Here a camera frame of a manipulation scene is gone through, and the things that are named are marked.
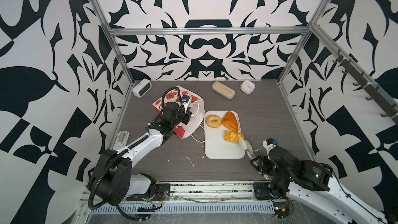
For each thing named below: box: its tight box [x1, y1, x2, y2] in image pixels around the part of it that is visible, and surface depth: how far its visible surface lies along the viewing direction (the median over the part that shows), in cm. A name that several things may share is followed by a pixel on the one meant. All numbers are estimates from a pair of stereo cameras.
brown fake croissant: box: [221, 111, 239, 133], surface depth 96 cm
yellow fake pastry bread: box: [223, 130, 245, 145], surface depth 89 cm
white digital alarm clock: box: [132, 78, 153, 98], surface depth 110 cm
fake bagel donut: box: [205, 114, 222, 129], surface depth 97 cm
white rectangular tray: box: [204, 110, 246, 160], surface depth 91 cm
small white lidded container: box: [239, 79, 257, 95], surface depth 116 cm
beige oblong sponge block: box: [211, 81, 236, 100], surface depth 114 cm
